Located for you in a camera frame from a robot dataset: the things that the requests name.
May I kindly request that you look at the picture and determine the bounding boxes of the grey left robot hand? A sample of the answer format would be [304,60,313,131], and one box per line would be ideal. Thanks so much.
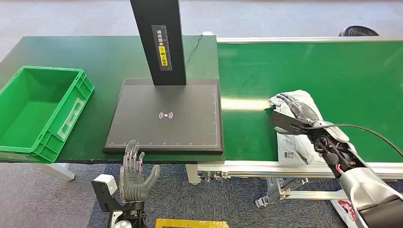
[119,140,161,202]

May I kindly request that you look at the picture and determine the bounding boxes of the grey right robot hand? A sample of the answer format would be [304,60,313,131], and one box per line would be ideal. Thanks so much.
[276,93,320,124]

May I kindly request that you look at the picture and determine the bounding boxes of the white grey plastic mailer package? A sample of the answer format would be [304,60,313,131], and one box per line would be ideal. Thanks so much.
[269,90,332,166]

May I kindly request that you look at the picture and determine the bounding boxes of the green conveyor belt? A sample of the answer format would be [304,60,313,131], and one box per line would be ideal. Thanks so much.
[216,40,403,163]

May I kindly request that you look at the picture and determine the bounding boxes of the black scanner machine with column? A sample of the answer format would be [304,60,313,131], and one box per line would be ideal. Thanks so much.
[102,0,224,155]

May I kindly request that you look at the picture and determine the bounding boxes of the white upright table leg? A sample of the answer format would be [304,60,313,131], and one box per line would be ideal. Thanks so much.
[185,164,201,186]

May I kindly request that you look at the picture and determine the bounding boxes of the yellow black floor marking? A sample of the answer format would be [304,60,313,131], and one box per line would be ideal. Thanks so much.
[154,218,230,228]

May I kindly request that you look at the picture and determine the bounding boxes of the white slanted table leg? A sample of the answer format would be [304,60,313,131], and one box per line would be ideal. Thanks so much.
[33,163,76,182]

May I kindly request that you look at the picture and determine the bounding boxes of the clear crate label holder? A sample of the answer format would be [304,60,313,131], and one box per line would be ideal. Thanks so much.
[57,97,86,141]

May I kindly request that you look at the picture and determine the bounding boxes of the black round ribbed disc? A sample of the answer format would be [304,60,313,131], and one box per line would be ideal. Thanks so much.
[338,25,380,37]

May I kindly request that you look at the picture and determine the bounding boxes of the white bag with red print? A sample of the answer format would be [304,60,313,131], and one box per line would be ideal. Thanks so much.
[330,199,359,228]

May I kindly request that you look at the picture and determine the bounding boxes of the green plastic crate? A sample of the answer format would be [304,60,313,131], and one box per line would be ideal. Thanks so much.
[0,66,95,164]

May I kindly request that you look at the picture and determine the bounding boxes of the black yellow column label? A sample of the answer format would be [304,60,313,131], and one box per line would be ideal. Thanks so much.
[151,24,173,71]

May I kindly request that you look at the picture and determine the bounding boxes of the black right camera bracket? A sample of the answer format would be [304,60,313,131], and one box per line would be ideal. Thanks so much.
[268,110,312,136]

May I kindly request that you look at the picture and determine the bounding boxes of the black camera bracket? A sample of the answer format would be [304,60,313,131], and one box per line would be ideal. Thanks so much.
[268,110,312,136]
[91,179,124,213]

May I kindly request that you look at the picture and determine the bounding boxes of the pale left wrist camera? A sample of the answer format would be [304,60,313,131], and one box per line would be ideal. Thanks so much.
[93,174,118,195]

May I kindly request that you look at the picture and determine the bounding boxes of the black left camera bracket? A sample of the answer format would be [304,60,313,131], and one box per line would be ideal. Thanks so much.
[91,179,124,213]

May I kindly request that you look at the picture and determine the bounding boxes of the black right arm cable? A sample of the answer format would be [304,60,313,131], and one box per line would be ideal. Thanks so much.
[290,123,403,157]

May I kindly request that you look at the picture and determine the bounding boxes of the aluminium conveyor frame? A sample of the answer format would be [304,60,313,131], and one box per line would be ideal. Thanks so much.
[197,35,403,209]

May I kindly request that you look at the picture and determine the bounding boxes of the thin black table cable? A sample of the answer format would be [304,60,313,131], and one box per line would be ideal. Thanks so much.
[185,34,204,67]

